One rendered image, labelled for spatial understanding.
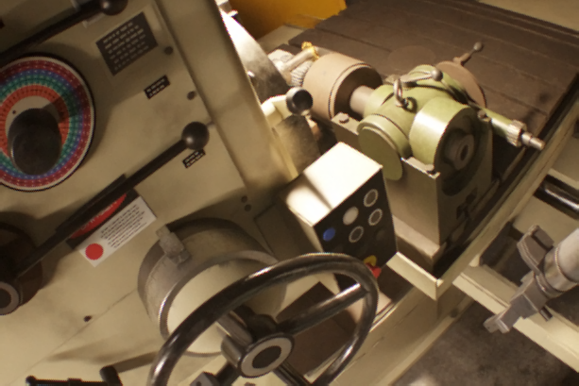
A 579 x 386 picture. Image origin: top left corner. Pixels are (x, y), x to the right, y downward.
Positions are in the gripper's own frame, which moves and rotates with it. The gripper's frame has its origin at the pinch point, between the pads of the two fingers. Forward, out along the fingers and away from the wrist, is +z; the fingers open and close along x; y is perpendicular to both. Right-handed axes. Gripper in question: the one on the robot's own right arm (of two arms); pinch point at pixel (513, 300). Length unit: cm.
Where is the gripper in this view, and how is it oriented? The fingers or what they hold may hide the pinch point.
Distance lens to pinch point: 85.6
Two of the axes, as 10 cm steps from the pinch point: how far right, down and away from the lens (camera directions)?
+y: 5.9, 6.8, -4.2
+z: -0.4, 5.5, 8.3
